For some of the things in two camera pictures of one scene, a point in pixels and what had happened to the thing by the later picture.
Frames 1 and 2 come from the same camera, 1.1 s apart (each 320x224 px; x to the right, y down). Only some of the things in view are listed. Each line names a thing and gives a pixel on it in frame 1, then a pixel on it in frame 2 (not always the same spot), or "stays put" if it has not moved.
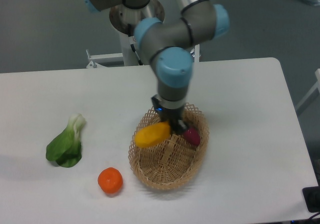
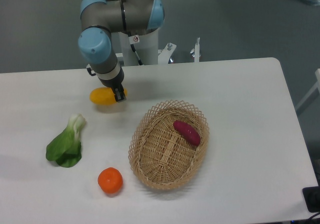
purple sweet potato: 192,136 stays put
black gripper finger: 179,126 to 119,94
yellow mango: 149,135 to 104,96
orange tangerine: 110,180 stays put
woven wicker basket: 169,165 stays put
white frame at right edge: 316,85 stays put
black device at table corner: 311,195 stays put
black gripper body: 173,116 to 115,83
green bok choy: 65,147 stays put
